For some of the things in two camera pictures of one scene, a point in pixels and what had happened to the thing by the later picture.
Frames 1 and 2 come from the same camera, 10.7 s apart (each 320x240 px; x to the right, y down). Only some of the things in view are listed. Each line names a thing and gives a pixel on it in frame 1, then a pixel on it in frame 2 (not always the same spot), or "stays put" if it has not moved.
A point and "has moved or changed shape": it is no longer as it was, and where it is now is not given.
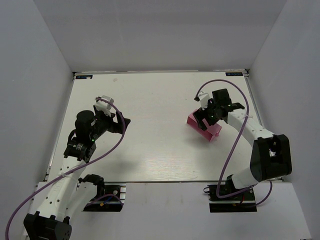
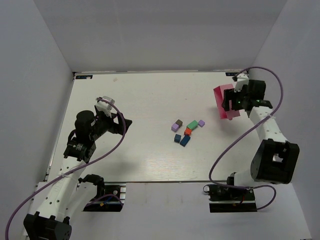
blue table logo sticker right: x=234 y=74 stays put
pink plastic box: x=211 y=131 has moved or changed shape
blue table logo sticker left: x=80 y=77 stays put
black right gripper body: x=206 y=117 -> x=230 y=99
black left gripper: x=113 y=122 stays put
